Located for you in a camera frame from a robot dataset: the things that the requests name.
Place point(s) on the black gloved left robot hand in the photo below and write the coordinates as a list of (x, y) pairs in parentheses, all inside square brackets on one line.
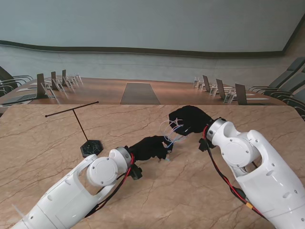
[(150, 149)]

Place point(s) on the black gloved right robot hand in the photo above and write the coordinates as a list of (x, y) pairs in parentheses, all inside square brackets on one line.
[(193, 119)]

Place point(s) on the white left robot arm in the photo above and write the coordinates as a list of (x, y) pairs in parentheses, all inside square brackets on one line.
[(71, 195)]

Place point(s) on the black T-bar rack hexagon base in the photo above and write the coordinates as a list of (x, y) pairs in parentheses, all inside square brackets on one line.
[(91, 148)]

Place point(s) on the brown wooden conference table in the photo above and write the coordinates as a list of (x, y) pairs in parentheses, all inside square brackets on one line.
[(178, 93)]

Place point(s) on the clear acrylic name stand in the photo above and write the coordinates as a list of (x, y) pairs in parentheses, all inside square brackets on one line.
[(59, 86), (48, 91), (69, 84), (200, 86), (73, 80), (196, 82), (213, 91), (228, 97), (78, 78)]

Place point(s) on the dark upright desk panel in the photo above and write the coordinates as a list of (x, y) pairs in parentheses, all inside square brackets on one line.
[(241, 94), (64, 76), (41, 86), (206, 83), (53, 80), (221, 88)]

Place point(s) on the white paper sheet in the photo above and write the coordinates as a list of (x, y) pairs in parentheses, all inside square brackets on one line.
[(25, 89), (258, 98)]

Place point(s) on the dark grey office chair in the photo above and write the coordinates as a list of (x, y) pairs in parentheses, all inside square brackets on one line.
[(281, 80), (4, 87), (300, 95), (6, 76), (295, 83)]

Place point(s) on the grey desk pad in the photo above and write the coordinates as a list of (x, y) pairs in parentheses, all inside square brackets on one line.
[(19, 97)]

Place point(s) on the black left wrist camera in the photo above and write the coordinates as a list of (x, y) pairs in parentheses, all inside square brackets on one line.
[(137, 173)]

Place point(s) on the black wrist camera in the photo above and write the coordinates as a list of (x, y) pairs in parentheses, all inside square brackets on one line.
[(137, 173), (203, 145)]

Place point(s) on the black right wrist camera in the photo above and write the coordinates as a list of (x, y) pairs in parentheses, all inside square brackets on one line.
[(203, 145)]

